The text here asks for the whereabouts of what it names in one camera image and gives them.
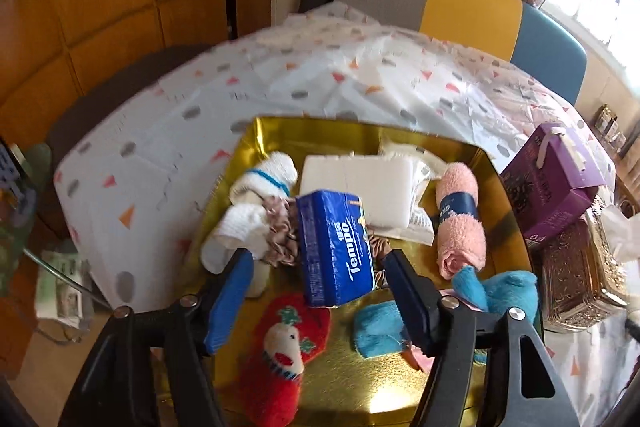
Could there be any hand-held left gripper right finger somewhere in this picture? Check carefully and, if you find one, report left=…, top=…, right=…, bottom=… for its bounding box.
left=382, top=249, right=583, bottom=427

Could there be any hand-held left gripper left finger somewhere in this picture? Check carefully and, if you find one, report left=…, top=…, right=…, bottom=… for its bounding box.
left=57, top=248, right=256, bottom=427

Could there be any pink cloth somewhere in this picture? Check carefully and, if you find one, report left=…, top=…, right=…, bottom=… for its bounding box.
left=407, top=289, right=481, bottom=373

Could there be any plain white sock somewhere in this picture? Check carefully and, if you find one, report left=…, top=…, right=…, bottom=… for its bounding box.
left=200, top=202, right=273, bottom=299

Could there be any pink towel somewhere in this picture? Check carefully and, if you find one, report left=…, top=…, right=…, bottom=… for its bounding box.
left=434, top=162, right=487, bottom=280

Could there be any blue tissue pack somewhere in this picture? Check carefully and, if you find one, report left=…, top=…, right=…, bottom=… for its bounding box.
left=295, top=189, right=377, bottom=309

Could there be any mauve scrunchie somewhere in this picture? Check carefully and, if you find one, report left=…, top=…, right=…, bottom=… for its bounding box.
left=262, top=196, right=303, bottom=269

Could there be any red fuzzy sock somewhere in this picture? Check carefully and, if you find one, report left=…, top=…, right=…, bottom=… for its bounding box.
left=235, top=294, right=332, bottom=427

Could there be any blue fuzzy sock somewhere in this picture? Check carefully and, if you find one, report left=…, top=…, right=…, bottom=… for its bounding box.
left=354, top=266, right=542, bottom=365

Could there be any gold metal tray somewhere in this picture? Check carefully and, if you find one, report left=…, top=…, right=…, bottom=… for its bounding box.
left=190, top=117, right=543, bottom=420

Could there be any white printed pouch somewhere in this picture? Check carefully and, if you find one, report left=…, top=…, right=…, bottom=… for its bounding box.
left=377, top=139, right=451, bottom=245

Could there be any stack of papers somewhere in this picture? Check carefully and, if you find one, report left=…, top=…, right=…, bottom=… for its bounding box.
left=37, top=249, right=96, bottom=323

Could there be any ornate gold tissue box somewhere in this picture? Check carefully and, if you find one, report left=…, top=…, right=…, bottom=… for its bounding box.
left=535, top=202, right=631, bottom=333

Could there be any purple tissue box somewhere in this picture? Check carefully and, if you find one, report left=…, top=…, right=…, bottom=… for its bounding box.
left=500, top=122, right=607, bottom=250

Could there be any white tissue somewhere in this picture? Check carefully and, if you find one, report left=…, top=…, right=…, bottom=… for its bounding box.
left=599, top=202, right=640, bottom=260

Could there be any printed white bed sheet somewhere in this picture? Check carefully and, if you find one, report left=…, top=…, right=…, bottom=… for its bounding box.
left=52, top=2, right=640, bottom=408

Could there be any glass side table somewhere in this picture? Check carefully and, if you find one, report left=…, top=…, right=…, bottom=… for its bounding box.
left=0, top=142, right=108, bottom=308

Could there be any grey lattice object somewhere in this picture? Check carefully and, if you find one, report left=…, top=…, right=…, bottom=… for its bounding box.
left=0, top=141, right=26, bottom=208

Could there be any group of cosmetic boxes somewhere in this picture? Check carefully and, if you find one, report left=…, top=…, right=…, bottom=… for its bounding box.
left=592, top=104, right=628, bottom=158

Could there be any grey yellow blue headboard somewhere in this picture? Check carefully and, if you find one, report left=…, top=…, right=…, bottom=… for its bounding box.
left=334, top=0, right=587, bottom=108

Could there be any dark bed frame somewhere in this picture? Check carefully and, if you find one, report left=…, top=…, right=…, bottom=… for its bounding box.
left=45, top=44, right=216, bottom=228

